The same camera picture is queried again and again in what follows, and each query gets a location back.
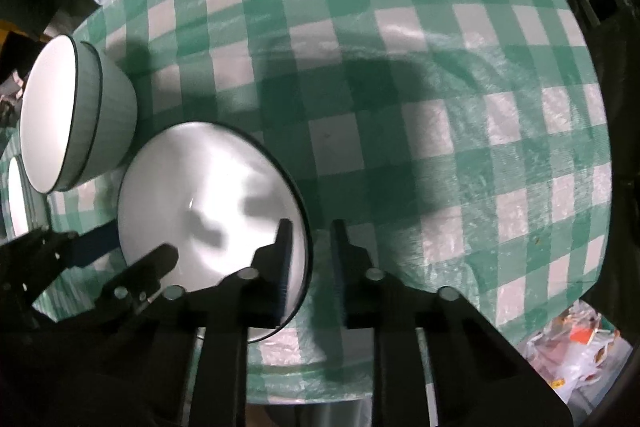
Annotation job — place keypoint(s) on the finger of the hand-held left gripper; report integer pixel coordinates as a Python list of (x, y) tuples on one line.
[(50, 244), (145, 267)]

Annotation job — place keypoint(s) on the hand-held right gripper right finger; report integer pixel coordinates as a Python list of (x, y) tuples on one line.
[(340, 257)]

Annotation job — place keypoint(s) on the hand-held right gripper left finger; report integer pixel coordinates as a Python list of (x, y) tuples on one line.
[(285, 257)]

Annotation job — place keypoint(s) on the small white plate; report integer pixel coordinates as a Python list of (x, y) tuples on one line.
[(17, 202)]

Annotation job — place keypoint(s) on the large white plate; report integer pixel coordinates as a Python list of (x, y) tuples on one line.
[(200, 187)]

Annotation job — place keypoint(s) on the pale green bowl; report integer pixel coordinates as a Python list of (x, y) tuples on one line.
[(47, 117)]

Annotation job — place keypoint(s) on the green checked tablecloth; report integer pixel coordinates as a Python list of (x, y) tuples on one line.
[(400, 107)]

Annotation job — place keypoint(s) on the clear plastic bag with packets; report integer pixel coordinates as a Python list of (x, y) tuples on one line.
[(575, 347)]

